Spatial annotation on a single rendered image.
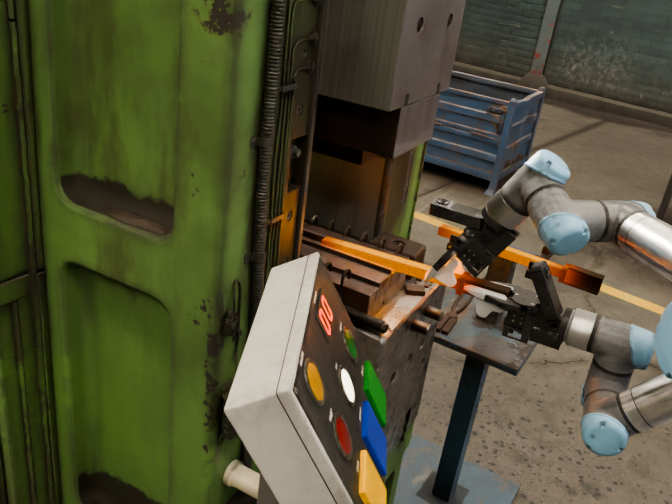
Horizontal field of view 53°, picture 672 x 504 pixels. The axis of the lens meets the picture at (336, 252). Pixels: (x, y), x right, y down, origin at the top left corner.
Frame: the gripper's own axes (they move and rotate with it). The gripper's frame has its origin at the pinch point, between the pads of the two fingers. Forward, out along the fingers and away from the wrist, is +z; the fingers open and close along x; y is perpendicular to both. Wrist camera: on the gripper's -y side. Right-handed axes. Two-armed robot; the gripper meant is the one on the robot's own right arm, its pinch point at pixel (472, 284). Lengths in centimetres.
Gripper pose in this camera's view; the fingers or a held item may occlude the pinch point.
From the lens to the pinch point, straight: 139.8
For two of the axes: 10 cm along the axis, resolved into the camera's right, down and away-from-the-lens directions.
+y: -1.0, 9.0, 4.3
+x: 4.7, -3.3, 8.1
